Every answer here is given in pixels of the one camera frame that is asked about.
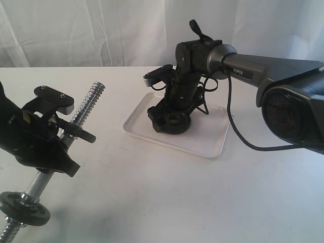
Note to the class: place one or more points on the black rubber washer disc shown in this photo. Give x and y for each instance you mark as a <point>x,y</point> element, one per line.
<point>35,214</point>

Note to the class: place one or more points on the chrome dumbbell bar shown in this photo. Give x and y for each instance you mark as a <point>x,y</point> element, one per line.
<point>41,179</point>

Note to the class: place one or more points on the chrome star collar nut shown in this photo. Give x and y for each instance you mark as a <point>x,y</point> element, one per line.
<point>27,200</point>

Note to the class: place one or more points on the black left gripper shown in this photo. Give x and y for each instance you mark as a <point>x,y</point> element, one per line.
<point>32,150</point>

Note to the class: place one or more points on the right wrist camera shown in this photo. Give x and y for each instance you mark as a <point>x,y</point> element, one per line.
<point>162,74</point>

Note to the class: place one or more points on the white backdrop curtain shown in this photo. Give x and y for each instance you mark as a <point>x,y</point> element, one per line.
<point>145,33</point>

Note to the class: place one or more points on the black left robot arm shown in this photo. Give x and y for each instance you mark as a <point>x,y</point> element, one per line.
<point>45,119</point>

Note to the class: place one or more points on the black weight plate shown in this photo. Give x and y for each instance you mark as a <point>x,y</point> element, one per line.
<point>177,123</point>

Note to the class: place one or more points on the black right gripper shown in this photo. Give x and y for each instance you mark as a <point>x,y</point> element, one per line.
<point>182,95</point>

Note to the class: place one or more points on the white rectangular tray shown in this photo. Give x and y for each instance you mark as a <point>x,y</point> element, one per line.
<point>204,138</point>

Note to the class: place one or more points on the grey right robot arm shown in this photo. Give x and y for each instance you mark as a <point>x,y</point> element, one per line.
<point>289,91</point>

